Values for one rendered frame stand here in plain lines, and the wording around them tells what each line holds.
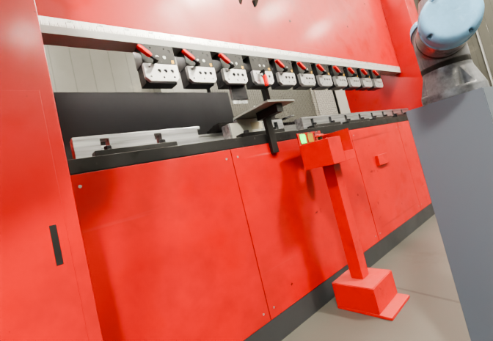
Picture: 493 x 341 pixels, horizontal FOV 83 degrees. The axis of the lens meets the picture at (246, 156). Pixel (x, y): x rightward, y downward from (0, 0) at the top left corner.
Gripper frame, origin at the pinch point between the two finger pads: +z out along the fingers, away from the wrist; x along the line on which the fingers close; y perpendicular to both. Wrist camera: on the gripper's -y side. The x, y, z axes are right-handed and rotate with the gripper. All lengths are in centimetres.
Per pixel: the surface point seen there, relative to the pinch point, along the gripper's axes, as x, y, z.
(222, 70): 13.7, -34.2, 25.7
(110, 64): 21, -294, 43
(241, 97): 24, -31, 39
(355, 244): 42, 39, 95
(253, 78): 34, -34, 30
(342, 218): 41, 31, 85
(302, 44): 86, -48, 8
